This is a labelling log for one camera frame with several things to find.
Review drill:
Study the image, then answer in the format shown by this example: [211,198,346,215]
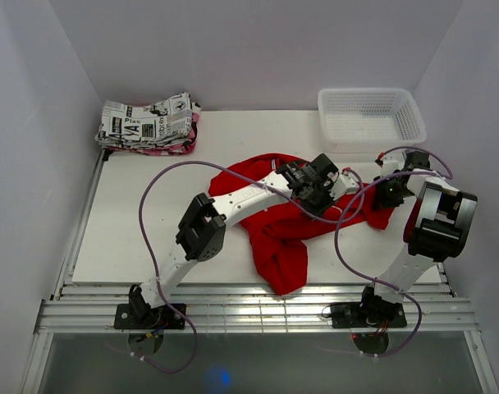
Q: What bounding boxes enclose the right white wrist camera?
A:
[375,153,400,177]

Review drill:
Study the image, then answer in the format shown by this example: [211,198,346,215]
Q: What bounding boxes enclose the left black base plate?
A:
[113,304,186,331]

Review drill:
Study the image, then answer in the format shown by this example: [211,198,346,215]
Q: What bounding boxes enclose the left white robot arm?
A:
[128,153,343,328]

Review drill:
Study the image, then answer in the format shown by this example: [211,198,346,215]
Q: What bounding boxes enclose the aluminium frame rail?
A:
[34,151,480,336]

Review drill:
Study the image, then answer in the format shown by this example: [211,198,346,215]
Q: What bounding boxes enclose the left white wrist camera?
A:
[332,167,360,199]

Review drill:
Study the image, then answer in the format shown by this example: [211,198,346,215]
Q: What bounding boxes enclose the newspaper print folded trousers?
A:
[95,93,201,149]

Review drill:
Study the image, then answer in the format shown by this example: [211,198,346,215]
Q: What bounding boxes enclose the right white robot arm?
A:
[357,149,478,327]

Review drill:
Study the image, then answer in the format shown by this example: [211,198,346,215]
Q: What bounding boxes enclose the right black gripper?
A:
[373,175,415,210]

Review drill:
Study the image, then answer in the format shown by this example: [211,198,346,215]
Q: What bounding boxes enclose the red trousers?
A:
[208,153,394,296]

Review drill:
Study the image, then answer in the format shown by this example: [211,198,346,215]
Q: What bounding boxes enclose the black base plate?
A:
[113,304,186,331]
[330,302,407,328]

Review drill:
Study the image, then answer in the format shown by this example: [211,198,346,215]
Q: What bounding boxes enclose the white plastic basket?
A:
[318,88,427,153]

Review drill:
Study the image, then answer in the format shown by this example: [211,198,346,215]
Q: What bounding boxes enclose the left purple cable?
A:
[105,160,365,373]

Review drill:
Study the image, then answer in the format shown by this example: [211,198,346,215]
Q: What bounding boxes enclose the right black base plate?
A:
[330,302,407,328]

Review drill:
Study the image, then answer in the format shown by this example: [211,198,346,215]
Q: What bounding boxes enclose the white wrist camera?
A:
[375,153,400,177]
[332,167,360,199]

